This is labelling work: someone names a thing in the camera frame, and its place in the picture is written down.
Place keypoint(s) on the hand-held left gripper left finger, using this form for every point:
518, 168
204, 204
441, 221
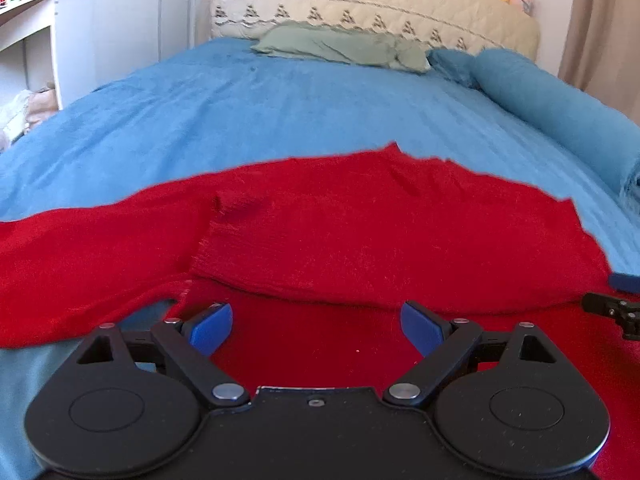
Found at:
212, 329

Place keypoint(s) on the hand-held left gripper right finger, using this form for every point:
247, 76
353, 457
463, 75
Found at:
422, 329

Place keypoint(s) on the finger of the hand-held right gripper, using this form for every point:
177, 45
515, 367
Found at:
625, 281
605, 304

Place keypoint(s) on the red knit garment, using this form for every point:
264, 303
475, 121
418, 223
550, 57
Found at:
350, 230

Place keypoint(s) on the blue folded duvet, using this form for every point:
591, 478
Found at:
550, 100

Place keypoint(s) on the blue bed sheet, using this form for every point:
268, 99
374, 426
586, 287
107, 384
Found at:
250, 125

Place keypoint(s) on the beige curtain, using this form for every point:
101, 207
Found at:
600, 25

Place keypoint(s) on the beige bag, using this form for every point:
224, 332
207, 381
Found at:
42, 105

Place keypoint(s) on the green pillow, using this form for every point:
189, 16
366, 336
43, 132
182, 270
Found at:
340, 47

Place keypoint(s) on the white plastic bag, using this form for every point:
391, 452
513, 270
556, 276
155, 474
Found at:
10, 112

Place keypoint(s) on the white wardrobe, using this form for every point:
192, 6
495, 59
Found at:
130, 20

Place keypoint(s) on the white shelf desk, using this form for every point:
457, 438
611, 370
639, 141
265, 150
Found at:
30, 25

